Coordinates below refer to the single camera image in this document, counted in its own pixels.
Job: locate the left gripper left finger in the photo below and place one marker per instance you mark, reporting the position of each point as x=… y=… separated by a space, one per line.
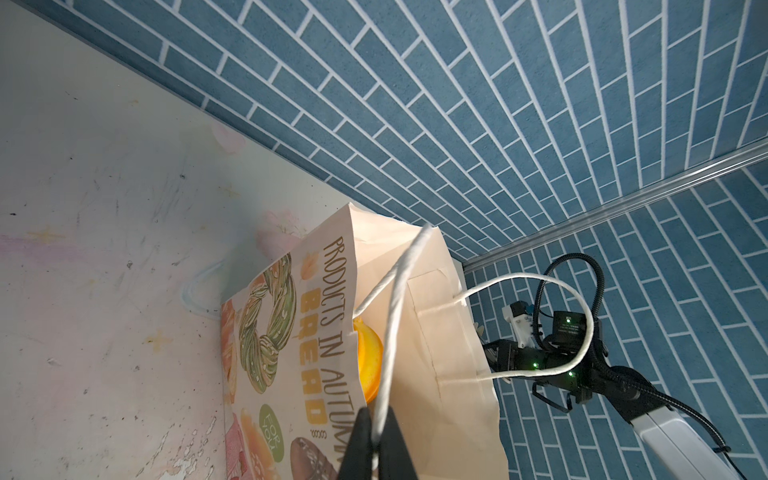
x=358 y=458

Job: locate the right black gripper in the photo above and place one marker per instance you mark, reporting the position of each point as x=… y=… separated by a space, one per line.
x=505 y=355

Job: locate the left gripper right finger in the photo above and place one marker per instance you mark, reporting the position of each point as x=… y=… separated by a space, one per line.
x=394 y=459

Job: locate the white printed paper bag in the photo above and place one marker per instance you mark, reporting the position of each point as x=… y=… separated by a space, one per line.
x=289 y=355

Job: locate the large orange oval bread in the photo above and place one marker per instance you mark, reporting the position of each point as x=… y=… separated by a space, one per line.
x=370 y=355

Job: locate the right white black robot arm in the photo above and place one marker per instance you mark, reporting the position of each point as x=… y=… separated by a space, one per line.
x=685 y=441

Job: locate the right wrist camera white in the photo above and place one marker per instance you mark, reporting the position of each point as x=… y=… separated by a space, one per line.
x=518 y=316

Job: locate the right aluminium corner post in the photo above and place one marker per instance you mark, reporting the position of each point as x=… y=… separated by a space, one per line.
x=752 y=153

